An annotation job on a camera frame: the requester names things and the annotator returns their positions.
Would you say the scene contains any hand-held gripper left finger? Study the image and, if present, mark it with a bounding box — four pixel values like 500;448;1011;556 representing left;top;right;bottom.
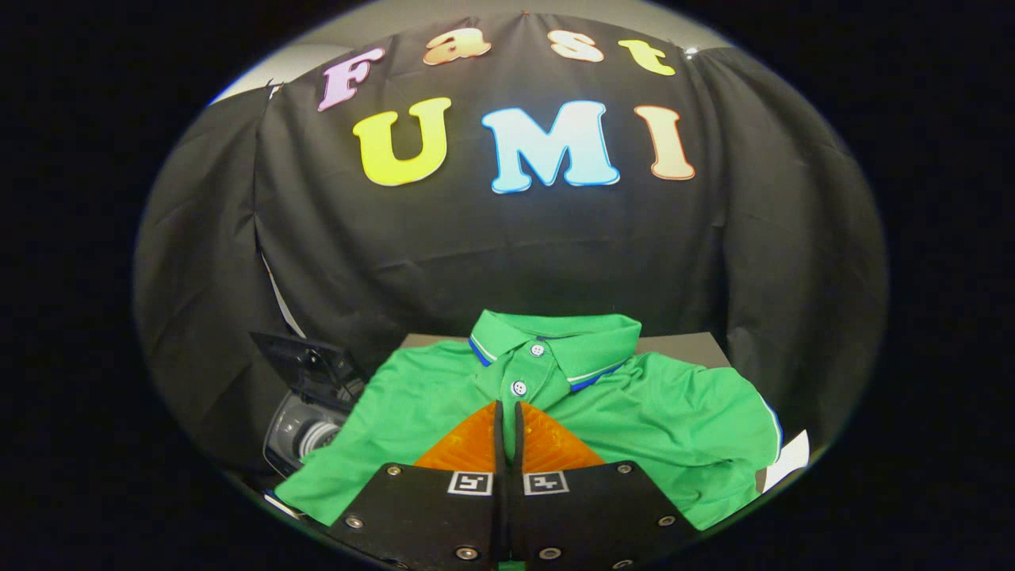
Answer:
329;400;508;571

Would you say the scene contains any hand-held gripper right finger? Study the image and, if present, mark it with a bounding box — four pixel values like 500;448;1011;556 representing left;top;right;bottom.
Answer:
507;400;700;571

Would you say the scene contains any green polo shirt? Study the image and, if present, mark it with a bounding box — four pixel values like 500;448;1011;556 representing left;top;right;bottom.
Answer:
274;309;784;531

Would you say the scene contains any beige cabinet with dark top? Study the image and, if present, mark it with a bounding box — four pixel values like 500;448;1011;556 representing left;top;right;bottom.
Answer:
396;333;730;370

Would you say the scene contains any white flat board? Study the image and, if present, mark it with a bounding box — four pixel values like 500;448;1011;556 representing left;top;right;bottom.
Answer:
761;428;810;492

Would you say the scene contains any black backdrop cloth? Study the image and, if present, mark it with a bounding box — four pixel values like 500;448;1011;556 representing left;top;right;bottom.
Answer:
133;12;889;477

